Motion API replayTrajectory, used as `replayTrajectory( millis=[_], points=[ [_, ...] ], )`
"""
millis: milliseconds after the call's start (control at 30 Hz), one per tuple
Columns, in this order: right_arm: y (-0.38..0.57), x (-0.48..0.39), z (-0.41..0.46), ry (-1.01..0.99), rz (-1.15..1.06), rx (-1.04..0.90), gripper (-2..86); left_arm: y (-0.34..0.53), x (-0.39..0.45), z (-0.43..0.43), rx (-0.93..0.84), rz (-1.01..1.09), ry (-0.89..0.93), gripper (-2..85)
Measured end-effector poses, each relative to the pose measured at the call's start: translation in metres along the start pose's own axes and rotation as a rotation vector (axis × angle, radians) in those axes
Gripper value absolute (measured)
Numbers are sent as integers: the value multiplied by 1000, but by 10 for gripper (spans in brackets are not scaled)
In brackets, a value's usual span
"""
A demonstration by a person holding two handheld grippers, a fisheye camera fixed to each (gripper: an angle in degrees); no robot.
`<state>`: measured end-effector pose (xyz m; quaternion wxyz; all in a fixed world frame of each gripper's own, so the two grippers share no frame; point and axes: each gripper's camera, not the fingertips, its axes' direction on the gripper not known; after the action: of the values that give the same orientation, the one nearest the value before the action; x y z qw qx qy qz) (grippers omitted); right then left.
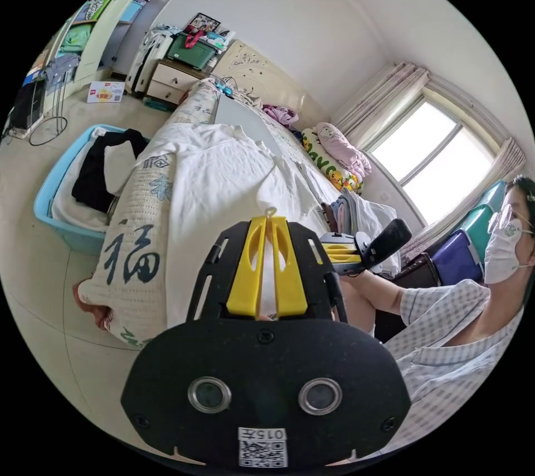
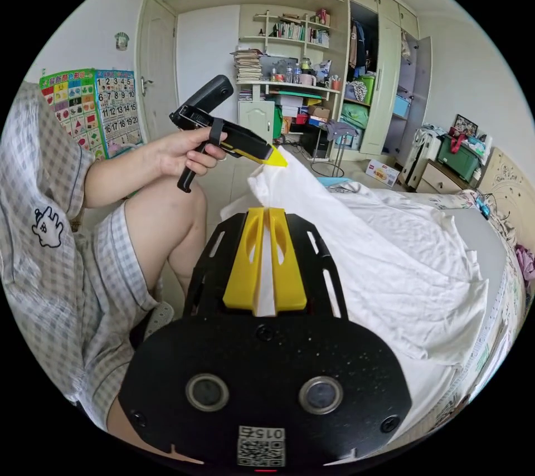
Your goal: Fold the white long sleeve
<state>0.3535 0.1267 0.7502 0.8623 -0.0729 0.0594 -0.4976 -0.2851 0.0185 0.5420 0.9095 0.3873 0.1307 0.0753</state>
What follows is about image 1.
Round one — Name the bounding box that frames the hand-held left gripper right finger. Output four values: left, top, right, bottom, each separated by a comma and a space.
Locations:
271, 217, 309, 318

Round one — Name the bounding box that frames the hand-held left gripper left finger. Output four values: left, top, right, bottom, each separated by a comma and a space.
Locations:
227, 216, 268, 317

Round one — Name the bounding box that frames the white long sleeve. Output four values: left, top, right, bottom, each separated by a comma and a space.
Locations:
137, 123, 402, 320

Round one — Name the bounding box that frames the person's right forearm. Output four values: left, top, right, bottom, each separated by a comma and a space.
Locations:
360, 277, 407, 315

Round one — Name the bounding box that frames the person's right hand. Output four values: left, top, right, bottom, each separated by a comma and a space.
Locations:
341, 271, 377, 297

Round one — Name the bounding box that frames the pile of clothes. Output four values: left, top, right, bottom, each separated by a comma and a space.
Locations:
320, 186, 398, 278

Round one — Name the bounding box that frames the pillow with duck print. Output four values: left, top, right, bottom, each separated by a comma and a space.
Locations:
300, 127, 365, 194

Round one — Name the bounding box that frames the blue storage box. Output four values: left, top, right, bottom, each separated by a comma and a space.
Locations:
430, 228, 487, 288

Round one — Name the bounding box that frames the pink blanket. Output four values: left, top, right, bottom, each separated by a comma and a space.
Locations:
314, 121, 373, 181

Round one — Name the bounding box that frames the window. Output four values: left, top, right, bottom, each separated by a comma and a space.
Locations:
362, 94, 502, 228

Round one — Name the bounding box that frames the bed with printed quilt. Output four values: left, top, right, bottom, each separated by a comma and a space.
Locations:
76, 39, 403, 351

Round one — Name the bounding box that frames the teal storage box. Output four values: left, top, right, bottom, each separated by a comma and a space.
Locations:
456, 180, 517, 253

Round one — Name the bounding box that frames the person's body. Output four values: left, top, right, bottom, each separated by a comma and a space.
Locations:
345, 174, 535, 454

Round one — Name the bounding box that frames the purple garment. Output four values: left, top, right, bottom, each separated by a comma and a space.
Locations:
262, 104, 300, 129

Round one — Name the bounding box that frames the beige curtain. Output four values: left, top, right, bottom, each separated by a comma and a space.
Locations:
400, 137, 528, 270
333, 61, 431, 147

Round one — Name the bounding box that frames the grey flat board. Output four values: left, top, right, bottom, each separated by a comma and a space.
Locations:
215, 95, 290, 150

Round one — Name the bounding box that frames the blue basket with clothes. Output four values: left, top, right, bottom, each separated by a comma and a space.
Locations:
33, 124, 152, 256

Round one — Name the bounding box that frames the cream nightstand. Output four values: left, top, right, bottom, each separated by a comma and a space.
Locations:
146, 57, 212, 105

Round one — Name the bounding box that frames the green storage box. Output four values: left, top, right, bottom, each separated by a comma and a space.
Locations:
166, 32, 221, 72

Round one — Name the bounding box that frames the white and red carton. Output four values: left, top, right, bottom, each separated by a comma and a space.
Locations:
86, 81, 127, 104

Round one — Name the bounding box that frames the white suitcase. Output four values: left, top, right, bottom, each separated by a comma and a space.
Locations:
127, 30, 173, 99

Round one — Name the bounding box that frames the framed picture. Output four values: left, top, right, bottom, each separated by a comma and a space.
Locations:
188, 12, 222, 35

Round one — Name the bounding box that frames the clothes stand with grey garment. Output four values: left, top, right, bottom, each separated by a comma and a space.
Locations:
28, 52, 81, 147

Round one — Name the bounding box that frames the wardrobe with shelves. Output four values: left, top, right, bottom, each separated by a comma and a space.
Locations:
25, 0, 149, 86

